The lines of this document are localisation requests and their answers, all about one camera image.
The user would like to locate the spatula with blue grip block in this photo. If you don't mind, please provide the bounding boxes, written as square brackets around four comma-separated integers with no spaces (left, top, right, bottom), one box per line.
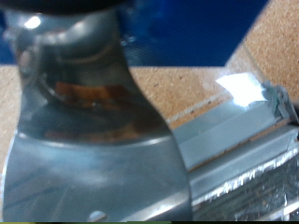
[0,0,272,222]

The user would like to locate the silver toaster oven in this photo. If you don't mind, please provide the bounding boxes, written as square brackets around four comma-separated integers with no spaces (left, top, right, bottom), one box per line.
[188,124,299,222]

